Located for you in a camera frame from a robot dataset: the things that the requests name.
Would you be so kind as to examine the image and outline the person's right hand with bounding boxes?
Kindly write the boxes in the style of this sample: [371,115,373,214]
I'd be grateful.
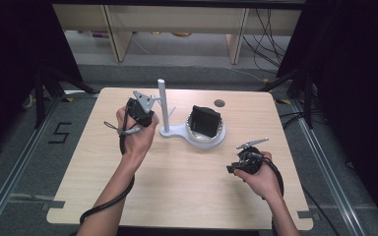
[234,150,282,201]

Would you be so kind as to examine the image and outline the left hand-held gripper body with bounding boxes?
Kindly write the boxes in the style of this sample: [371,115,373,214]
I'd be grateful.
[126,90,156,129]

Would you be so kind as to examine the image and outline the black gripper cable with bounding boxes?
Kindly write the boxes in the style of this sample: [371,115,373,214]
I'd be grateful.
[79,97,136,227]
[251,151,285,236]

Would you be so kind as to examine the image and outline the person's left hand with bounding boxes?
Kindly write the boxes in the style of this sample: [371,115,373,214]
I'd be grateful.
[115,106,160,161]

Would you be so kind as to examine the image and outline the black floor cable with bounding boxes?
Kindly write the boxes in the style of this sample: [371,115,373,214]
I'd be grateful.
[300,184,343,236]

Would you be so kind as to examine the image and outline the white floor cable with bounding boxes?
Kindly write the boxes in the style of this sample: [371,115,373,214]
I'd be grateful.
[224,65,266,83]

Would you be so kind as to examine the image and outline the grey strap on left gripper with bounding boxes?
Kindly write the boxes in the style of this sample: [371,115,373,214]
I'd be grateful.
[103,120,143,136]

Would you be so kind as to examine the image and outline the black hanging cables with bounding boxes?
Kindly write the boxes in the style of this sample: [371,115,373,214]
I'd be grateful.
[241,8,291,75]

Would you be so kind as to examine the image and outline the light wooden shelf unit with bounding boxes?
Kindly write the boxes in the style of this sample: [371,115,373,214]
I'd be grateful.
[52,3,301,65]

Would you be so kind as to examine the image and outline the black leather wallet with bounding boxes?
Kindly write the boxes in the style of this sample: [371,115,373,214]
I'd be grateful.
[190,104,222,139]

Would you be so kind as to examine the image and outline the aluminium floor rail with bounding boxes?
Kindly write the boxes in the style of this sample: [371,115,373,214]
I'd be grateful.
[289,97,368,236]
[0,94,63,236]

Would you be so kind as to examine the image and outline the white key stand with tray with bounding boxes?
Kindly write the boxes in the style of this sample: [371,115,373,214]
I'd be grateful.
[149,78,226,150]

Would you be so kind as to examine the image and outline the grey tape strip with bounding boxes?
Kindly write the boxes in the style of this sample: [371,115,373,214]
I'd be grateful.
[296,209,321,220]
[40,200,66,211]

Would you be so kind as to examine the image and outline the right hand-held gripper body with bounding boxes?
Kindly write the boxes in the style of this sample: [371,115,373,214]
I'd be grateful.
[235,137,271,175]

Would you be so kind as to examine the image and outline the black floor cables bundle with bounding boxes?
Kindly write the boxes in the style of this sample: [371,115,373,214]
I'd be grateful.
[279,110,310,130]

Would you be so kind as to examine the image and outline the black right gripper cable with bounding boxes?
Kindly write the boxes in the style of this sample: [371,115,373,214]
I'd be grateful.
[251,151,285,236]

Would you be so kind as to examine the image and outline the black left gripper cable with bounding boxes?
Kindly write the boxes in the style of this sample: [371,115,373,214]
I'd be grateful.
[79,97,136,227]

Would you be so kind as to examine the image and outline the black curtain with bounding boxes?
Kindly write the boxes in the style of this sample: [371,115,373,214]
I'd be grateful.
[276,0,378,227]
[0,0,84,162]

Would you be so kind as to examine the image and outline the black metal stand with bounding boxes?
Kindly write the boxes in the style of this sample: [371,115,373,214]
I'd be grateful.
[33,65,98,130]
[258,68,317,130]

